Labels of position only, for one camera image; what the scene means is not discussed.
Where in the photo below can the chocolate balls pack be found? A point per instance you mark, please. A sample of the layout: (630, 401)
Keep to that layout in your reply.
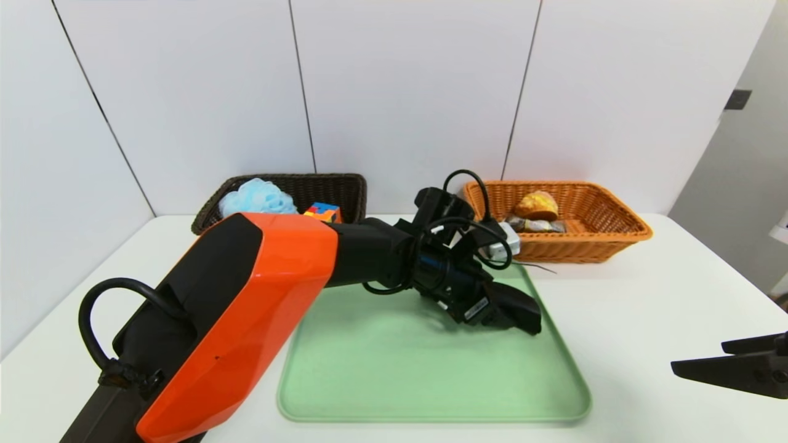
(542, 225)

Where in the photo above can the light blue bath loofah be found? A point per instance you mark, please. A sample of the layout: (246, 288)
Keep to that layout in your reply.
(258, 197)

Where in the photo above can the black zip tie tail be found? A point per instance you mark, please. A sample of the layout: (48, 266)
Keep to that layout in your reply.
(532, 266)

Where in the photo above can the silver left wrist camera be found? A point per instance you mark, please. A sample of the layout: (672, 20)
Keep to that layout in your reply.
(505, 241)

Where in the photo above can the dark brown wicker basket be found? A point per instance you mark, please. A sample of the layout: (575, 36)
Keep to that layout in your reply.
(326, 187)

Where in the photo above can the black fabric pouch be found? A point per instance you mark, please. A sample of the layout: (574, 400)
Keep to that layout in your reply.
(523, 307)

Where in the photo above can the orange wicker basket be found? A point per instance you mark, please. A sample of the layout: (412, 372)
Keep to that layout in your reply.
(603, 240)

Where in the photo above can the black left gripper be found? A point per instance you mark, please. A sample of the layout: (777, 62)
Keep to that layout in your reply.
(477, 309)

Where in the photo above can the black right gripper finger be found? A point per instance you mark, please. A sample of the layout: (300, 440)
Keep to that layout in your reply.
(732, 372)
(754, 343)

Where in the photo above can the light green plastic tray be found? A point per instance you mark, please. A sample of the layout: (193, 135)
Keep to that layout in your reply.
(381, 369)

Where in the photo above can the colourful puzzle cube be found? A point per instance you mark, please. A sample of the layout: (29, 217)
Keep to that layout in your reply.
(323, 212)

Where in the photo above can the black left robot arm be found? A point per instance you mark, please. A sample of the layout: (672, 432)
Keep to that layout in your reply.
(246, 307)

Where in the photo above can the round cream bun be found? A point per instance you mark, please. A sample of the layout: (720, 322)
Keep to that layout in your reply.
(537, 206)

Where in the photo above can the black wall plate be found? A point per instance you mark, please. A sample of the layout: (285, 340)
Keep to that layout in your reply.
(739, 100)

